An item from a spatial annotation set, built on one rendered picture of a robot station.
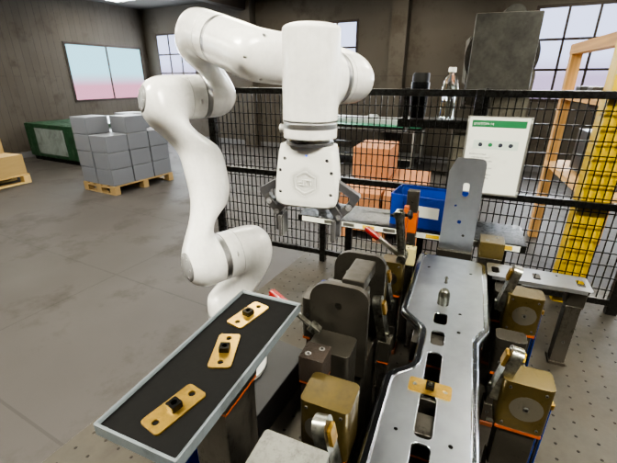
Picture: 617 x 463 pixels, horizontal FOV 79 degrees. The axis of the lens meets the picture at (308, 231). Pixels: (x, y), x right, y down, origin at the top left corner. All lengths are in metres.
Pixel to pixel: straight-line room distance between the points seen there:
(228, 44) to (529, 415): 0.88
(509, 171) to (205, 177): 1.20
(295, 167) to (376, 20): 7.93
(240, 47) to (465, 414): 0.77
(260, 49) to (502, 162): 1.20
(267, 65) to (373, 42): 7.78
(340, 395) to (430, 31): 7.75
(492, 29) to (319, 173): 6.08
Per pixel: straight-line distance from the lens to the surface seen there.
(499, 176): 1.69
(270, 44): 0.69
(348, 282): 0.81
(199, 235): 0.90
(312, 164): 0.58
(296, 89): 0.56
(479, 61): 6.54
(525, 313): 1.19
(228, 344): 0.67
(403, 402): 0.82
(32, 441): 2.41
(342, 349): 0.79
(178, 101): 0.92
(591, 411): 1.45
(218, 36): 0.74
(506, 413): 0.92
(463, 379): 0.91
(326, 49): 0.56
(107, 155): 6.07
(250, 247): 0.94
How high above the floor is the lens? 1.59
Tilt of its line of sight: 22 degrees down
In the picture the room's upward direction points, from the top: straight up
